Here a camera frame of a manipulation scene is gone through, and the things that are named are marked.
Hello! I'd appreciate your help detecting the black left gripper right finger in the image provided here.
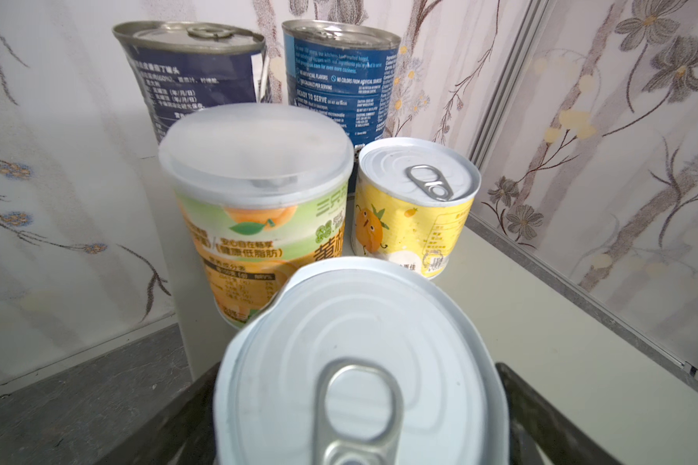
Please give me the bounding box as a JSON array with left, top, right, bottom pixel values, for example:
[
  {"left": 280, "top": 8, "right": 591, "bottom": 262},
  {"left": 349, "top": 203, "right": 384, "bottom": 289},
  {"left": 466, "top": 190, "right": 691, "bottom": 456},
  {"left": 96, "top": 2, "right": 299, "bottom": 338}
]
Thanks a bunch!
[{"left": 496, "top": 362, "right": 618, "bottom": 464}]

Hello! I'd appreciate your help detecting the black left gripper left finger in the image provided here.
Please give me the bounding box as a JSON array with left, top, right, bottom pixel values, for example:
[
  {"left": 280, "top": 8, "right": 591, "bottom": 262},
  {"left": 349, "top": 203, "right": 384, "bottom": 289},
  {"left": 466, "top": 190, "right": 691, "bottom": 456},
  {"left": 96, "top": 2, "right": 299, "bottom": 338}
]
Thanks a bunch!
[{"left": 98, "top": 364, "right": 219, "bottom": 464}]

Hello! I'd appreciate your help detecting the green label can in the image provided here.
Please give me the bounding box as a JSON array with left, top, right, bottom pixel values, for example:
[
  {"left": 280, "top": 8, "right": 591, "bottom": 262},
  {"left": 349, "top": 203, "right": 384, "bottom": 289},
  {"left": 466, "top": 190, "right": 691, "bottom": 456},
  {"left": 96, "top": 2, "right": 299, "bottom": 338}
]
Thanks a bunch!
[{"left": 213, "top": 257, "right": 510, "bottom": 464}]

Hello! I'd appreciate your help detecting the small yellow label can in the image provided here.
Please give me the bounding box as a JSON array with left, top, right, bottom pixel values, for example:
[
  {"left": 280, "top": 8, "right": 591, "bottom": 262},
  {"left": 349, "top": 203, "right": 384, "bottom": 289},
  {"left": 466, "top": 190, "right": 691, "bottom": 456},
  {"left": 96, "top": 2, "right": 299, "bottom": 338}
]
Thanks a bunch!
[{"left": 350, "top": 138, "right": 481, "bottom": 279}]

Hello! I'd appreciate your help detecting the peach can white lid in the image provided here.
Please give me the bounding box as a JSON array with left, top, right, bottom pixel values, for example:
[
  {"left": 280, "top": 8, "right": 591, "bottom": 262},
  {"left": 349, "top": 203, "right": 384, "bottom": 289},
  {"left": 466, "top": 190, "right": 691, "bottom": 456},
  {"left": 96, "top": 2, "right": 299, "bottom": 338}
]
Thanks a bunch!
[{"left": 158, "top": 103, "right": 355, "bottom": 327}]

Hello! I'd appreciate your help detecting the dark navy label can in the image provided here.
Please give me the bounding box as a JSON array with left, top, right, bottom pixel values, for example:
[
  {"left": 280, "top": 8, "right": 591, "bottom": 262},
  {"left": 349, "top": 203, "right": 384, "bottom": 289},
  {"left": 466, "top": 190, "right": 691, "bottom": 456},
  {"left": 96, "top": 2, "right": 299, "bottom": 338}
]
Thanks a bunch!
[{"left": 112, "top": 21, "right": 269, "bottom": 141}]

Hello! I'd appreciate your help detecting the light blue label can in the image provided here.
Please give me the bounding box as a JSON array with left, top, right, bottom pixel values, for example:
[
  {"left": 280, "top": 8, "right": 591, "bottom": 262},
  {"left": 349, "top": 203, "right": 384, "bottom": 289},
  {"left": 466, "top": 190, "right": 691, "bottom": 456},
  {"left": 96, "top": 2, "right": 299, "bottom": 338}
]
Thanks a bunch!
[{"left": 281, "top": 18, "right": 403, "bottom": 193}]

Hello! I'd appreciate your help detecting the aluminium corner post right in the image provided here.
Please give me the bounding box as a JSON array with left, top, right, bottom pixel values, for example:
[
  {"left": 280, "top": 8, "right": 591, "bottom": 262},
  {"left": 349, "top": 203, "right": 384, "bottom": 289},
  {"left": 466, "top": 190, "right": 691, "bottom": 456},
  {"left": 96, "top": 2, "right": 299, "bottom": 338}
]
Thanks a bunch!
[{"left": 470, "top": 1, "right": 556, "bottom": 171}]

